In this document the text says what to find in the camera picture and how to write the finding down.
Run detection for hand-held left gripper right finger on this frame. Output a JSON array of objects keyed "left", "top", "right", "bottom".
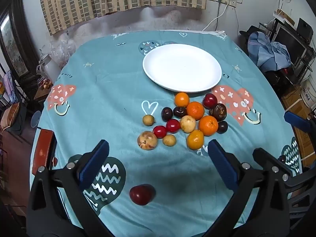
[{"left": 202, "top": 139, "right": 290, "bottom": 237}]

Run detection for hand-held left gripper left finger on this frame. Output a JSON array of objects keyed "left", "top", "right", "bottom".
[{"left": 26, "top": 139, "right": 116, "bottom": 237}]

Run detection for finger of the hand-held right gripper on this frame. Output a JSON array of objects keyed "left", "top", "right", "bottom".
[
  {"left": 284, "top": 112, "right": 316, "bottom": 135},
  {"left": 253, "top": 148, "right": 316, "bottom": 190}
]

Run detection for tangerine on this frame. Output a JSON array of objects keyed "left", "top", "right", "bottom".
[
  {"left": 174, "top": 92, "right": 190, "bottom": 107},
  {"left": 198, "top": 116, "right": 219, "bottom": 136},
  {"left": 187, "top": 130, "right": 205, "bottom": 150},
  {"left": 186, "top": 102, "right": 205, "bottom": 120}
]

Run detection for dark purple plum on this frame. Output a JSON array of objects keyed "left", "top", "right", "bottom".
[
  {"left": 161, "top": 107, "right": 173, "bottom": 122},
  {"left": 217, "top": 121, "right": 229, "bottom": 134},
  {"left": 173, "top": 106, "right": 187, "bottom": 118}
]

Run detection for dark wrinkled passion fruit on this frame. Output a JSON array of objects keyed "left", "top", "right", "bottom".
[{"left": 209, "top": 103, "right": 227, "bottom": 122}]

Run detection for yellow round pear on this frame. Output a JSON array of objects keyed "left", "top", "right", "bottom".
[{"left": 179, "top": 115, "right": 197, "bottom": 133}]

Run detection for tan wrinkled passion fruit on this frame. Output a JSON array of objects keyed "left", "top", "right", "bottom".
[{"left": 137, "top": 131, "right": 158, "bottom": 151}]

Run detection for small tan kiwi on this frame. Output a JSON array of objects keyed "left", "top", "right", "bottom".
[
  {"left": 142, "top": 115, "right": 156, "bottom": 126},
  {"left": 162, "top": 134, "right": 177, "bottom": 147}
]

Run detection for large red plum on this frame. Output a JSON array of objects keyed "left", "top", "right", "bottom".
[{"left": 129, "top": 184, "right": 156, "bottom": 206}]

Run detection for small red plum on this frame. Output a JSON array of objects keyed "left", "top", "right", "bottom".
[{"left": 153, "top": 125, "right": 167, "bottom": 139}]

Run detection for white round plate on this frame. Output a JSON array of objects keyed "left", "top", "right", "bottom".
[{"left": 143, "top": 44, "right": 222, "bottom": 92}]

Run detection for white plastic bucket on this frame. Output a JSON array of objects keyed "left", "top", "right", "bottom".
[{"left": 299, "top": 75, "right": 316, "bottom": 109}]

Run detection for black metal rack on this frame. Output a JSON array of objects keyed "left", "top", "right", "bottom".
[{"left": 259, "top": 22, "right": 316, "bottom": 86}]

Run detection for teal printed tablecloth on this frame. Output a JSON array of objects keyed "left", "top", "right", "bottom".
[{"left": 30, "top": 30, "right": 303, "bottom": 237}]

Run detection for blue basin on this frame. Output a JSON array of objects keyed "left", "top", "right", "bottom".
[{"left": 31, "top": 111, "right": 41, "bottom": 129}]

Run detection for blue crumpled clothes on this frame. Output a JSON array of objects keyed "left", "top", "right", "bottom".
[{"left": 248, "top": 32, "right": 292, "bottom": 71}]

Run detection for black monitor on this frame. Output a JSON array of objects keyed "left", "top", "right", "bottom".
[{"left": 273, "top": 23, "right": 309, "bottom": 65}]

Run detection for black speaker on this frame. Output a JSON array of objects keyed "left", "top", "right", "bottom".
[{"left": 296, "top": 18, "right": 314, "bottom": 40}]

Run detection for brown cushion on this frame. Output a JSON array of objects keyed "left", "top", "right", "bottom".
[{"left": 0, "top": 102, "right": 21, "bottom": 132}]

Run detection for black hat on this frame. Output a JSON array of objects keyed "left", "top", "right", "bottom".
[{"left": 239, "top": 25, "right": 258, "bottom": 40}]

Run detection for white kettle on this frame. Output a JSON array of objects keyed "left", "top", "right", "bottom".
[{"left": 37, "top": 54, "right": 62, "bottom": 79}]

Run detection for flat cardboard box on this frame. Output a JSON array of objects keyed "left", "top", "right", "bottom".
[{"left": 274, "top": 8, "right": 295, "bottom": 26}]

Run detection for purple cloth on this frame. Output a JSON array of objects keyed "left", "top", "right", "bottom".
[{"left": 2, "top": 70, "right": 16, "bottom": 104}]

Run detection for clear plastic bags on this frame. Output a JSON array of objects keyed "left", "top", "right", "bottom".
[{"left": 48, "top": 33, "right": 76, "bottom": 68}]

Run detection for framed picture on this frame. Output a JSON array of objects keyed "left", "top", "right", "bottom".
[{"left": 0, "top": 12, "right": 31, "bottom": 78}]

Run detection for white power cable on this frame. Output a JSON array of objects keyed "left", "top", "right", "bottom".
[{"left": 202, "top": 4, "right": 228, "bottom": 31}]

